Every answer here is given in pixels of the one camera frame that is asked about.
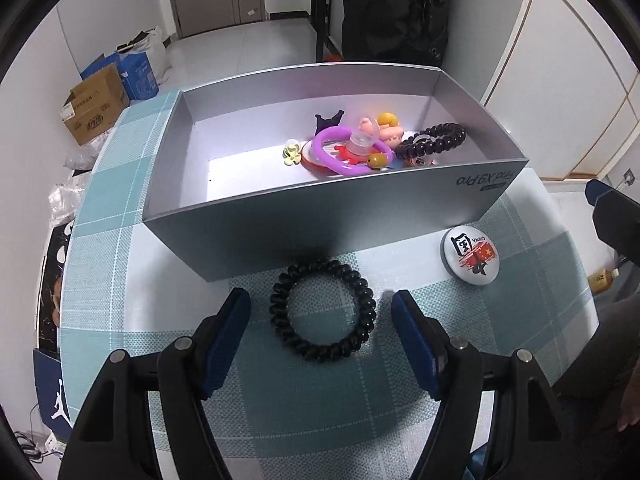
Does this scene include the black coil hair tie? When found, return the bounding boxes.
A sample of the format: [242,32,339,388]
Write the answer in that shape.
[268,257,379,364]
[392,121,469,162]

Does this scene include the round white pin badge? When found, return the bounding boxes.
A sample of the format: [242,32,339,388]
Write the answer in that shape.
[440,226,500,286]

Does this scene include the purple coil hair tie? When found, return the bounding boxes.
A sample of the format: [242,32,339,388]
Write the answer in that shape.
[308,124,397,177]

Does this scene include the person's right hand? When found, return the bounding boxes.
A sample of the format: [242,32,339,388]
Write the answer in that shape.
[617,374,640,431]

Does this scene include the teal plaid tablecloth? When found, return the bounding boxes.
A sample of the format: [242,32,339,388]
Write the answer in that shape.
[58,93,598,479]

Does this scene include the silver cardboard box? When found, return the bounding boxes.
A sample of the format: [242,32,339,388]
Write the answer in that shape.
[143,63,526,281]

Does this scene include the white wardrobe cabinet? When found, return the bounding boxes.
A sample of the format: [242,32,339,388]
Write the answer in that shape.
[483,0,639,181]

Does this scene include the yellow flower hair clip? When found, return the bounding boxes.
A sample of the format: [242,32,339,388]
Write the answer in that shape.
[282,139,303,166]

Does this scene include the tan suede shoe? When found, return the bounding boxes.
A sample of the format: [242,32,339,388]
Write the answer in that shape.
[38,274,62,354]

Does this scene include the black white sneaker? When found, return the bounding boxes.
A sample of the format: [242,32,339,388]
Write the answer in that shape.
[47,220,75,278]

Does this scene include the pink pig hair clip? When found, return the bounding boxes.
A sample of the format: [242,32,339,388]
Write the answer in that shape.
[359,112,405,150]

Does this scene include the blue jordan shoe box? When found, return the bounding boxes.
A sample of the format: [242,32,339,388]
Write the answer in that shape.
[32,349,73,442]

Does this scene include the clear plastic bag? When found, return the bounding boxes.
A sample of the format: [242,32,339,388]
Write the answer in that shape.
[48,172,91,228]

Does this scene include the grey plastic mailer bag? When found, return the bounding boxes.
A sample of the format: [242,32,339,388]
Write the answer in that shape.
[64,129,112,171]

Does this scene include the brown cardboard box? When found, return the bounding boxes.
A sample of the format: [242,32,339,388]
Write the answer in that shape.
[60,63,130,145]

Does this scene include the blue cardboard box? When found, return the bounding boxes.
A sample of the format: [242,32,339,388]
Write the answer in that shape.
[80,52,160,101]

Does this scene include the white shopping bag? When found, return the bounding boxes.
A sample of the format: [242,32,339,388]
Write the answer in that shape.
[116,26,171,84]

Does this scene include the large black duffel bag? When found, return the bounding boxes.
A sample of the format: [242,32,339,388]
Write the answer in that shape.
[341,0,451,67]

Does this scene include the black tripod stand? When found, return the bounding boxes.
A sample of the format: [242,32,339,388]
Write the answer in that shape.
[309,0,343,63]

